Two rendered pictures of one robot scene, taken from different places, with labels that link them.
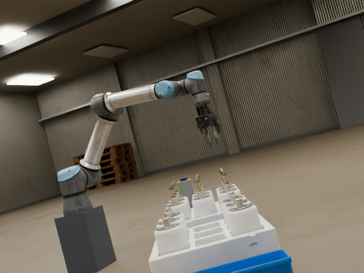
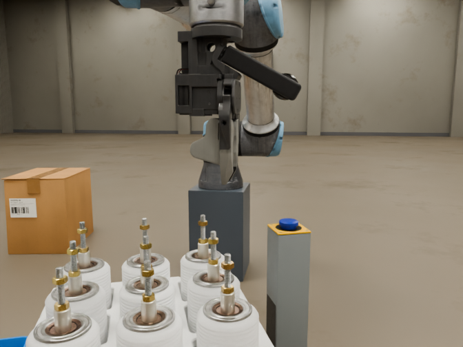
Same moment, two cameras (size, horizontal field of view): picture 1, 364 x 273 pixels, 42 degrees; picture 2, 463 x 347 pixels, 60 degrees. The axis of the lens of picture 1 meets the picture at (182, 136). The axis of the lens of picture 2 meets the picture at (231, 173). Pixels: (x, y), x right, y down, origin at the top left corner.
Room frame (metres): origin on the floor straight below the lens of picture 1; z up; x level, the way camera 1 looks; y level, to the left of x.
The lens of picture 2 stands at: (2.13, -0.70, 0.55)
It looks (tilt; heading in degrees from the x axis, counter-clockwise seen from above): 9 degrees down; 75
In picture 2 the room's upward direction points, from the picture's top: straight up
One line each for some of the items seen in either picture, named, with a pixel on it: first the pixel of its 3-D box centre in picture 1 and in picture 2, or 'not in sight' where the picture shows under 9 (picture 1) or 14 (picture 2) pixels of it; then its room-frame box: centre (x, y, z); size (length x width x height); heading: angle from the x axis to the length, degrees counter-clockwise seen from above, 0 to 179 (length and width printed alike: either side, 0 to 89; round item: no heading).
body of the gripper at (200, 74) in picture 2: (205, 115); (211, 75); (2.25, -0.13, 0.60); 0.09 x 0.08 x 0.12; 157
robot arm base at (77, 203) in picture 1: (76, 202); (220, 171); (2.44, 0.61, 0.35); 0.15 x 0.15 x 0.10
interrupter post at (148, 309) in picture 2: not in sight; (149, 310); (2.16, -0.14, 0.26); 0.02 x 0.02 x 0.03
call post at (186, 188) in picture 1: (192, 210); (286, 299); (2.45, 0.05, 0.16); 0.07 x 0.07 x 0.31; 88
